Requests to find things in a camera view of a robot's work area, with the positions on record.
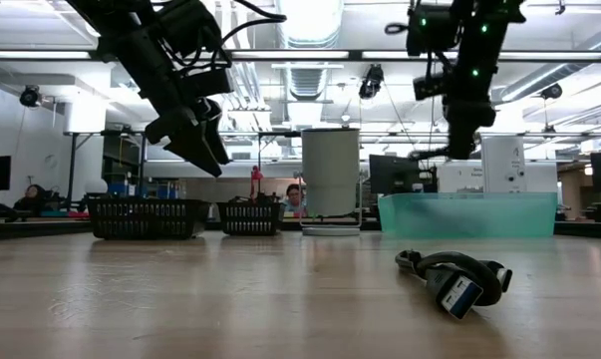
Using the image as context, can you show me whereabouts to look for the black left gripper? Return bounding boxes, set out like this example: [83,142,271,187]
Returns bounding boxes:
[145,97,231,180]

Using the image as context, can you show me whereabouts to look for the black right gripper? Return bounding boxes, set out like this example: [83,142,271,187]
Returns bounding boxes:
[410,96,498,162]

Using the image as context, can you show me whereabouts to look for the black USB cable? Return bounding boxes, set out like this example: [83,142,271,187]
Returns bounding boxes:
[395,248,514,321]

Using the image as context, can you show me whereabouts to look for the teal translucent plastic bin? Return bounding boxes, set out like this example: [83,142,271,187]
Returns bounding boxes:
[378,191,559,239]

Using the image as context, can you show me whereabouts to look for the white square column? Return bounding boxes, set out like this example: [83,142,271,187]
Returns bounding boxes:
[480,135,528,194]

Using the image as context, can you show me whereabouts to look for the red upright object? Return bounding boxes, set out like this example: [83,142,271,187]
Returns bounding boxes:
[249,166,265,200]

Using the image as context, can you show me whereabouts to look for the small black plastic basket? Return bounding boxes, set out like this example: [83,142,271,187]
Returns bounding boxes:
[215,200,286,237]

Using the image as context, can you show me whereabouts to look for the large black plastic basket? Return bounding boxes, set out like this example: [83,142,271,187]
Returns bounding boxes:
[85,197,212,241]

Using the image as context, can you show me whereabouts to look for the person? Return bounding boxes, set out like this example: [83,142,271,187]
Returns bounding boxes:
[11,182,67,216]
[282,182,306,218]

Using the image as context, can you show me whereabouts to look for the black hanging reel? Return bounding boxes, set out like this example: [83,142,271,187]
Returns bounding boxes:
[357,63,385,101]
[19,84,43,109]
[538,82,564,102]

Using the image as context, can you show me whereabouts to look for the white metal tumbler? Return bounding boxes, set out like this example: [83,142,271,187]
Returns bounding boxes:
[300,127,362,217]

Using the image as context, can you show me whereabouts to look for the black metal rack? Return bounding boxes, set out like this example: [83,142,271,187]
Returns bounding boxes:
[63,129,150,200]

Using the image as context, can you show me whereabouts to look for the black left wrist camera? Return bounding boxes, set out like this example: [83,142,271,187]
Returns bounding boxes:
[179,67,235,99]

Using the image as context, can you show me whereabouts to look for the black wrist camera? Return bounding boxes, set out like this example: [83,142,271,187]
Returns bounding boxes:
[179,67,235,99]
[412,73,451,102]

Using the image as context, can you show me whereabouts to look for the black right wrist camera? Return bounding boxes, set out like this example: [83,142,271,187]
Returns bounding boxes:
[412,73,451,102]

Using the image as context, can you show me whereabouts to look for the white wire cup stand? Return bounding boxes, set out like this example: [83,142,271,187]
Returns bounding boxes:
[296,169,365,237]

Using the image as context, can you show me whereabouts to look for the silver ceiling air duct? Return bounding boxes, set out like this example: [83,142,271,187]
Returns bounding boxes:
[274,0,345,101]

